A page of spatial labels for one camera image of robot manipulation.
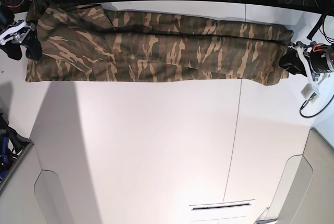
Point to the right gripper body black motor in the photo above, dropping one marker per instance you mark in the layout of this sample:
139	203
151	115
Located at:
8	18

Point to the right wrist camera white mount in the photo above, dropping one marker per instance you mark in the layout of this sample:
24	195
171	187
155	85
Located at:
8	33

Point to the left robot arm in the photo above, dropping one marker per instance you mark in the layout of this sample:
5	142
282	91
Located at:
319	26

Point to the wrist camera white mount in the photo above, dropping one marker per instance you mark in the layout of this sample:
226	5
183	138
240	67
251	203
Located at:
311	91
8	33

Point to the camouflage T-shirt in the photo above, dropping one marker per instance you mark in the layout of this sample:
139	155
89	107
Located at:
90	43

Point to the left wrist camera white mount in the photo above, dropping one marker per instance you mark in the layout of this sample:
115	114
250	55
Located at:
311	91

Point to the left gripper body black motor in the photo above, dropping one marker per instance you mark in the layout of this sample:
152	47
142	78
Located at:
319	57

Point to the blue items bin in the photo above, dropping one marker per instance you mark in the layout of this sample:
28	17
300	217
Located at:
13	148

